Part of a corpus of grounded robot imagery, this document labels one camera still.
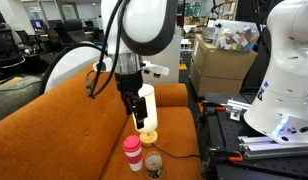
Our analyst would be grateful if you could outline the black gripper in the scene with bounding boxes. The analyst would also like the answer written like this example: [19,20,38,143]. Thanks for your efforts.
[115,71,148,129]

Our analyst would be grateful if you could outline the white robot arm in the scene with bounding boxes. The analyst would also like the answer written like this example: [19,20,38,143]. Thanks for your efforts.
[101,0,178,130]

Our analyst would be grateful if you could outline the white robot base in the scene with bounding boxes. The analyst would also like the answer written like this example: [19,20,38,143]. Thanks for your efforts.
[244,0,308,144]

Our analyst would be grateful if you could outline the orange fabric couch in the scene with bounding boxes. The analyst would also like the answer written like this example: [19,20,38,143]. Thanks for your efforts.
[0,66,201,180]

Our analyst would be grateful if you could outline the white table lamp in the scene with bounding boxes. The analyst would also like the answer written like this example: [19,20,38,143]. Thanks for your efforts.
[132,84,158,146]

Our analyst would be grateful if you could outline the pink and white cup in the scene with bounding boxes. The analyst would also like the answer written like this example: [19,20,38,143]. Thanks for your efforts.
[122,135,143,172]

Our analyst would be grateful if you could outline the glass jar with label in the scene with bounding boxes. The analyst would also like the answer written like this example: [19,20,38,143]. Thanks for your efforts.
[145,151,163,180]

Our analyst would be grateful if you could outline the white curved panel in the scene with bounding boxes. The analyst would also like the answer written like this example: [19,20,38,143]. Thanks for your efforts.
[40,43,102,94]

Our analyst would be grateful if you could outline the cardboard box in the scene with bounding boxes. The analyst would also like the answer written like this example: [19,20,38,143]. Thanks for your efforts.
[190,35,257,97]

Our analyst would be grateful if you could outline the black optical breadboard table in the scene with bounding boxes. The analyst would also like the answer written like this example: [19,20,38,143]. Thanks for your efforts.
[202,93,308,180]

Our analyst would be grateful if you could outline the clear plastic bin with items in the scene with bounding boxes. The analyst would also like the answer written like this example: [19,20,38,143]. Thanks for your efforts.
[212,19,260,52]

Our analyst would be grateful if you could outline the grey sofa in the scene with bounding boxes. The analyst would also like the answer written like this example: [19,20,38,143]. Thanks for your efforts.
[0,76,42,121]

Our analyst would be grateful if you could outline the black office chair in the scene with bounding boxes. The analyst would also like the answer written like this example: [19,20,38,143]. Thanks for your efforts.
[0,23,25,68]

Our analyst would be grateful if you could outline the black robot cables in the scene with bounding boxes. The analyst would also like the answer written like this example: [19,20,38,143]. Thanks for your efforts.
[85,0,132,100]

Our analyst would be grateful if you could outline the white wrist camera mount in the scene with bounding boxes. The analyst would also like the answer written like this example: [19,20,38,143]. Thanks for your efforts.
[93,57,169,78]

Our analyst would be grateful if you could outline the black lamp cable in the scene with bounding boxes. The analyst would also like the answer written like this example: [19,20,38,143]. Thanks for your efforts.
[151,143,202,160]

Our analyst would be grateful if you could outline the orange handled clamp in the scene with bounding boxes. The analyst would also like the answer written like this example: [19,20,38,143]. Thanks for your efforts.
[208,148,243,162]

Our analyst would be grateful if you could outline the aluminium extrusion rail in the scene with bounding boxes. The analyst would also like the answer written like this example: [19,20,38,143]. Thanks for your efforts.
[238,136,308,159]

